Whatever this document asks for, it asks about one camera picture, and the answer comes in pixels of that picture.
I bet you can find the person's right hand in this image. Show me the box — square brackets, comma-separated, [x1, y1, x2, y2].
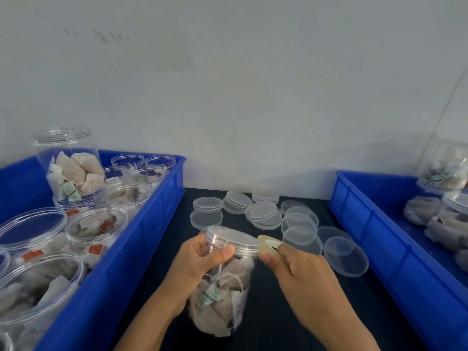
[259, 243, 347, 328]

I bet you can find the person's left hand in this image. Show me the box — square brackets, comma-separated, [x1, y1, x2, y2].
[158, 234, 235, 319]

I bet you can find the clear tape roll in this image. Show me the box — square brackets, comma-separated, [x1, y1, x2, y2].
[258, 235, 284, 258]

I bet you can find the clear jar with tea bags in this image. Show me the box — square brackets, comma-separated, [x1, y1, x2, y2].
[188, 226, 261, 337]

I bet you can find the person's right forearm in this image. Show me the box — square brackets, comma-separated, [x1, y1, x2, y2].
[296, 305, 381, 351]

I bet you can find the person's left forearm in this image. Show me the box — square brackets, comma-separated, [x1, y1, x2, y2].
[114, 285, 185, 351]

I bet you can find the clear screw jar lid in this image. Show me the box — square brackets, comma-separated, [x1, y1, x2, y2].
[205, 226, 261, 258]

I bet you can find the pile of tea bags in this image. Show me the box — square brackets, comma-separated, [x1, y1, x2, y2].
[190, 256, 254, 337]

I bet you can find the group of loose clear lids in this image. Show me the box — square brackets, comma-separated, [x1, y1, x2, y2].
[190, 190, 370, 278]

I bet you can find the blue plastic bin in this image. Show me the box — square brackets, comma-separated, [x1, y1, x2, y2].
[328, 170, 468, 351]
[0, 150, 187, 351]

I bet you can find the lidded jar of tea bags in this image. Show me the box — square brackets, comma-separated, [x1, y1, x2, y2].
[417, 139, 468, 195]
[404, 192, 468, 227]
[424, 215, 468, 253]

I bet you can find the group of open clear jars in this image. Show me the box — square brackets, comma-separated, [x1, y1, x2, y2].
[0, 128, 177, 351]

